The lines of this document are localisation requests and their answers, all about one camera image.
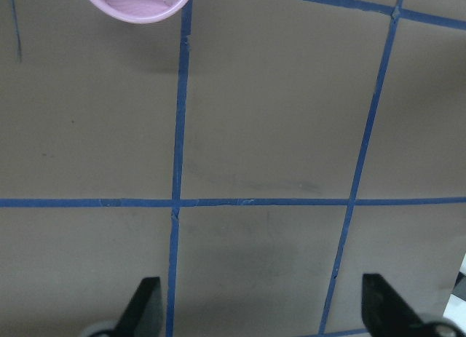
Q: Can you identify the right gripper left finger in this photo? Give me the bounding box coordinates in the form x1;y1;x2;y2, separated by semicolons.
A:
113;277;162;337

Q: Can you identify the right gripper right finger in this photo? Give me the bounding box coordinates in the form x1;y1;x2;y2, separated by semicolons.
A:
361;273;460;337

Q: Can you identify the pink mesh cup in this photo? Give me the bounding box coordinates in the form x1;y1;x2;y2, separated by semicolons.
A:
89;0;189;24

